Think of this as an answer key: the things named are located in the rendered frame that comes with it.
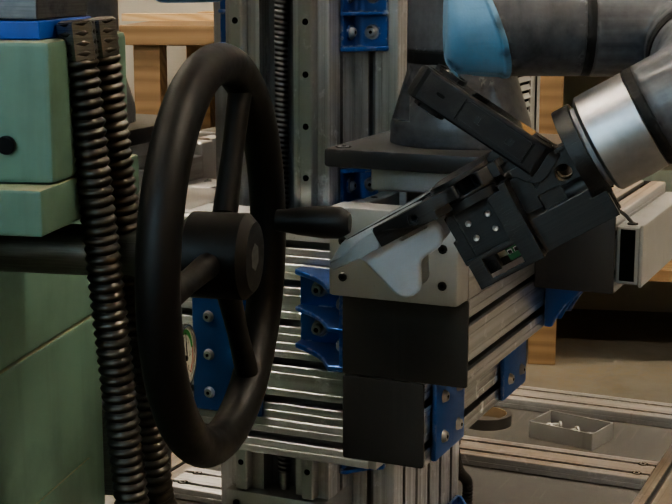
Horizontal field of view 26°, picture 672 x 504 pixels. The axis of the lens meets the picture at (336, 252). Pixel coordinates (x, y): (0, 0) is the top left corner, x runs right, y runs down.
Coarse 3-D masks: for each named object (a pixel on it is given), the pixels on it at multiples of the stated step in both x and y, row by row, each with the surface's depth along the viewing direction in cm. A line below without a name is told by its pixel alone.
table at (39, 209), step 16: (0, 192) 90; (16, 192) 90; (32, 192) 90; (48, 192) 91; (64, 192) 93; (0, 208) 90; (16, 208) 90; (32, 208) 90; (48, 208) 91; (64, 208) 93; (80, 208) 96; (0, 224) 91; (16, 224) 90; (32, 224) 90; (48, 224) 91; (64, 224) 94
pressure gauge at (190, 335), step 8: (184, 328) 129; (192, 328) 131; (184, 336) 130; (192, 336) 132; (184, 344) 130; (192, 344) 133; (192, 352) 133; (192, 360) 133; (192, 368) 133; (192, 376) 132
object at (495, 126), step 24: (432, 72) 105; (456, 72) 106; (432, 96) 105; (456, 96) 104; (480, 96) 107; (456, 120) 105; (480, 120) 104; (504, 120) 104; (504, 144) 104; (528, 144) 104; (552, 144) 106; (528, 168) 104
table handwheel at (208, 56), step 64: (192, 64) 92; (192, 128) 89; (256, 128) 107; (256, 192) 111; (0, 256) 102; (64, 256) 101; (128, 256) 100; (192, 256) 97; (256, 256) 100; (256, 320) 111; (256, 384) 107; (192, 448) 93
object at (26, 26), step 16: (0, 0) 91; (16, 0) 91; (32, 0) 91; (48, 0) 93; (64, 0) 95; (80, 0) 98; (0, 16) 91; (16, 16) 91; (32, 16) 91; (48, 16) 93; (64, 16) 95; (80, 16) 98; (0, 32) 91; (16, 32) 91; (32, 32) 91; (48, 32) 92
